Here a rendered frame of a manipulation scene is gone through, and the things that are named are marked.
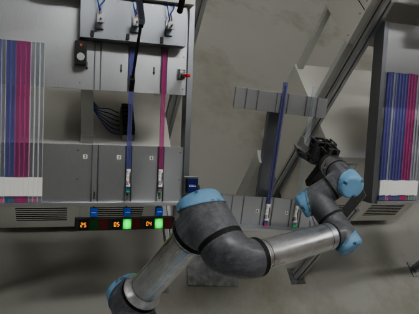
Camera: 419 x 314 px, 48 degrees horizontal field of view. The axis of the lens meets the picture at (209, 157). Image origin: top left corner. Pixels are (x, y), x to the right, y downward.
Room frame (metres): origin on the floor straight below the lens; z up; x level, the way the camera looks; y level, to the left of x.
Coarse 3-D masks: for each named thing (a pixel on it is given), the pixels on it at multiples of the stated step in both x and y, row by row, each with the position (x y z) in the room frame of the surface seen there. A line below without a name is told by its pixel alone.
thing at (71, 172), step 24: (48, 144) 0.92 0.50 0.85; (72, 144) 0.95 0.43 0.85; (48, 168) 0.87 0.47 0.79; (72, 168) 0.90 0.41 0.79; (96, 168) 0.93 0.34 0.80; (120, 168) 0.97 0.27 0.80; (144, 168) 1.00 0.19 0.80; (168, 168) 1.04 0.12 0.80; (48, 192) 0.82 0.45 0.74; (72, 192) 0.85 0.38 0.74; (96, 192) 0.88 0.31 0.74; (120, 192) 0.91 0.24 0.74; (144, 192) 0.95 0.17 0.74; (168, 192) 0.99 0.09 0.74
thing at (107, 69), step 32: (0, 0) 1.14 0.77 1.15; (32, 0) 1.19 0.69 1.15; (64, 0) 1.24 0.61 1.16; (0, 32) 1.08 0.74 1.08; (32, 32) 1.12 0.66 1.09; (64, 32) 1.17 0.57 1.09; (64, 64) 1.11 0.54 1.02; (96, 64) 1.15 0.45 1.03; (128, 64) 1.20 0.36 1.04; (160, 64) 1.26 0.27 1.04
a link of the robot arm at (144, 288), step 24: (192, 192) 0.71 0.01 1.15; (216, 192) 0.73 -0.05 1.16; (192, 216) 0.65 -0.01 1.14; (216, 216) 0.65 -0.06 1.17; (168, 240) 0.64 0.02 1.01; (192, 240) 0.61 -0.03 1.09; (168, 264) 0.60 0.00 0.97; (120, 288) 0.58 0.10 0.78; (144, 288) 0.57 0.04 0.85; (120, 312) 0.53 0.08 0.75; (144, 312) 0.54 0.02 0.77
